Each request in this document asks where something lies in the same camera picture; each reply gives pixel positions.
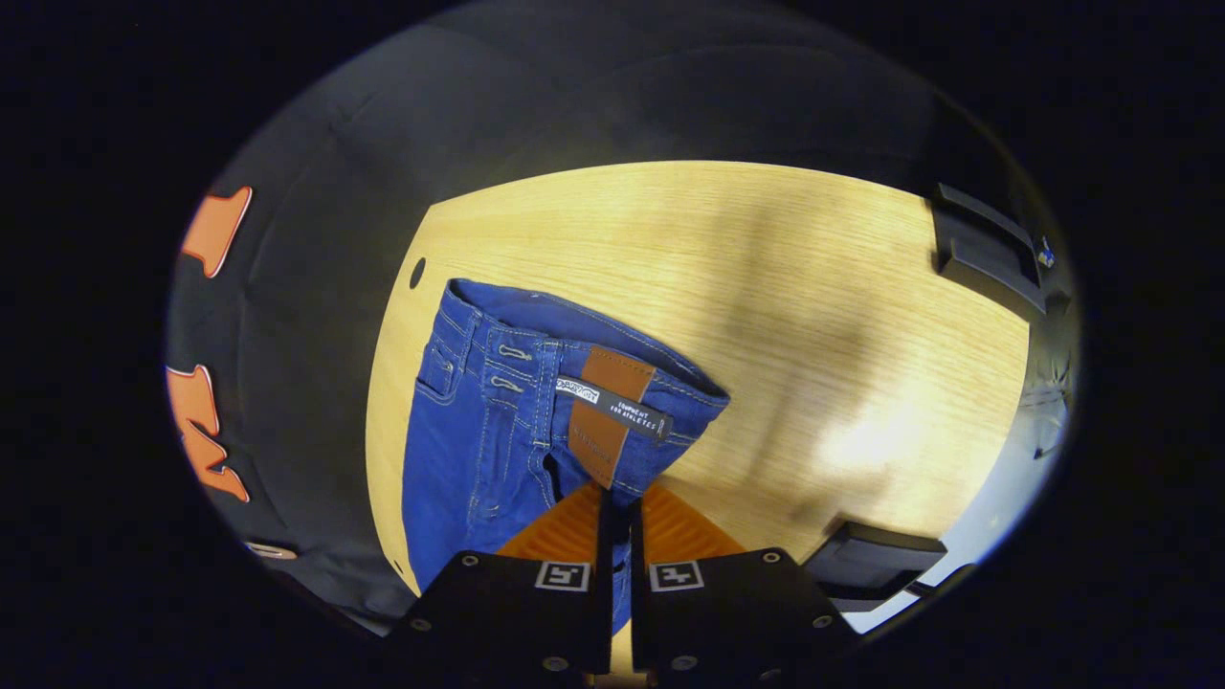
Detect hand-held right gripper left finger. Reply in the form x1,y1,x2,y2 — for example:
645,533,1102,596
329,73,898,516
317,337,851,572
388,481,613,685

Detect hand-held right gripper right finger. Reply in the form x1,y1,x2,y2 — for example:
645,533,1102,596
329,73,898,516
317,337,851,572
629,483,862,685

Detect blue jeans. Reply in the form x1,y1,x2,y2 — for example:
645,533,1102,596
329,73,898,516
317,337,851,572
402,278,733,637

